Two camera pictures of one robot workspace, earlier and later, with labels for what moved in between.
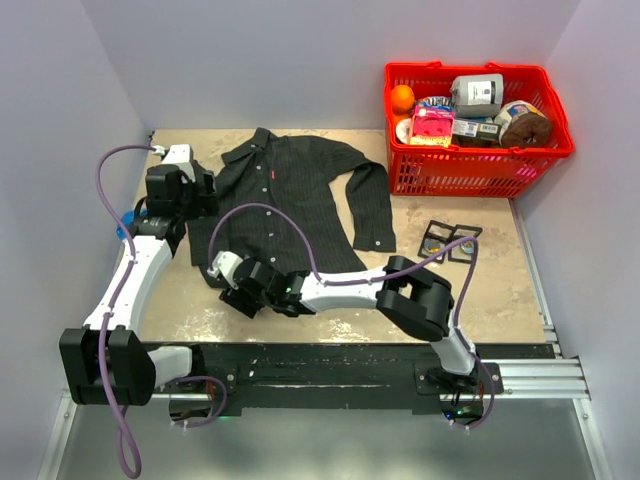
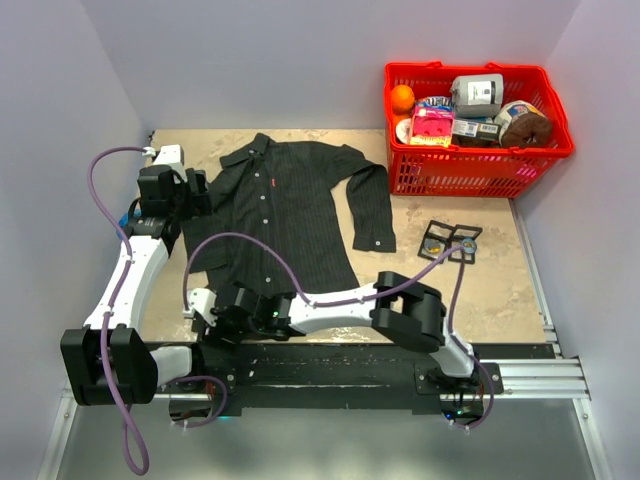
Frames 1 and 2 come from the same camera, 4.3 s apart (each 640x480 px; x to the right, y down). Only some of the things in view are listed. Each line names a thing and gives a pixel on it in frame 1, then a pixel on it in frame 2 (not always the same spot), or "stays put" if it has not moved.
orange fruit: (402, 99) stays put
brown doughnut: (528, 130) stays put
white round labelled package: (508, 114) stays put
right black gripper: (239, 299) -> (218, 331)
